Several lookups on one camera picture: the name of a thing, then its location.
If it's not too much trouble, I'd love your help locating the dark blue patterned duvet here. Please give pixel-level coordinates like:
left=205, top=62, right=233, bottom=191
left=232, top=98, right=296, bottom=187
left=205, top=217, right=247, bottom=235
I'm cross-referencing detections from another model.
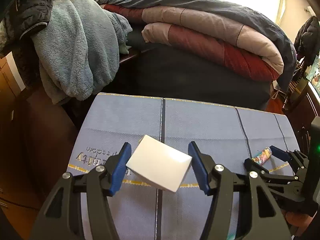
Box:
left=97, top=0, right=297, bottom=92

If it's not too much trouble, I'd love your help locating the dark navy mattress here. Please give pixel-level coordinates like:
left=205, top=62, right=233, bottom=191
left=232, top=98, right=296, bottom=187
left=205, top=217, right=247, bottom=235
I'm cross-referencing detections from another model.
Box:
left=103, top=26, right=271, bottom=110

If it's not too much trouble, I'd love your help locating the pink red folded quilt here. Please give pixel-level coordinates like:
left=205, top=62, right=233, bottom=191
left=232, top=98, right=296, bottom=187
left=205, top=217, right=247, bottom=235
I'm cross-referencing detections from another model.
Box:
left=101, top=4, right=284, bottom=81

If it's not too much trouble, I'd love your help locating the blue woven table cloth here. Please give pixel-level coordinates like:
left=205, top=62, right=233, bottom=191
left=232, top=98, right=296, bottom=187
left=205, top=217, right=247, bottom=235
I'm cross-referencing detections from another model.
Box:
left=67, top=93, right=299, bottom=239

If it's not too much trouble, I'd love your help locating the teal printed tote bag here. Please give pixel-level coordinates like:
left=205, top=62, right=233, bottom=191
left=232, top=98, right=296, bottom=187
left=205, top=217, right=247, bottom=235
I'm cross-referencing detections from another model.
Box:
left=306, top=56, right=320, bottom=95

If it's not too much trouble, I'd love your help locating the clothes pile on desk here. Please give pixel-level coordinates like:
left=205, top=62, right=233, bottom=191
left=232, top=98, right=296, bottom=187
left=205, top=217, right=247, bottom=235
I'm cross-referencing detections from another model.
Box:
left=294, top=16, right=319, bottom=67

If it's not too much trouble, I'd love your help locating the colourful cartoon tube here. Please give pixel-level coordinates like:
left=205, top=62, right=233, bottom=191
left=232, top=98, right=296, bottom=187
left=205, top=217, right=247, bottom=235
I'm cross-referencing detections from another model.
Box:
left=251, top=147, right=272, bottom=165

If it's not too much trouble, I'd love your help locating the dark jacket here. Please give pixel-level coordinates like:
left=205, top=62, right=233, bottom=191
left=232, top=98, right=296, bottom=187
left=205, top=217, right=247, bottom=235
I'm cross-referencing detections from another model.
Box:
left=0, top=0, right=102, bottom=58

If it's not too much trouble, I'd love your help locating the white cardboard box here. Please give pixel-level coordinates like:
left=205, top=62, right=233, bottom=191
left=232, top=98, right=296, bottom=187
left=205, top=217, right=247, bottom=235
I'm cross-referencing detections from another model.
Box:
left=126, top=135, right=192, bottom=192

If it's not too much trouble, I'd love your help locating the teal fleece blanket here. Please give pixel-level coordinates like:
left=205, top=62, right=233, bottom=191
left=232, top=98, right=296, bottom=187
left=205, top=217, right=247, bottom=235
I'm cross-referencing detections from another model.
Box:
left=32, top=0, right=132, bottom=104

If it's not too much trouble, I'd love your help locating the wooden cabinet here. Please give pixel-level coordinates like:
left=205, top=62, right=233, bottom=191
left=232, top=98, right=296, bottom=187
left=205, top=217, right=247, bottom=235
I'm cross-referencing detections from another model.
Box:
left=1, top=52, right=25, bottom=122

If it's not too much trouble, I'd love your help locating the dark wooden desk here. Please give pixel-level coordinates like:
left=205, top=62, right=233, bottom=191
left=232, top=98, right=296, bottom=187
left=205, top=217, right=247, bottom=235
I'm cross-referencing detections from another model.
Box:
left=283, top=80, right=319, bottom=154

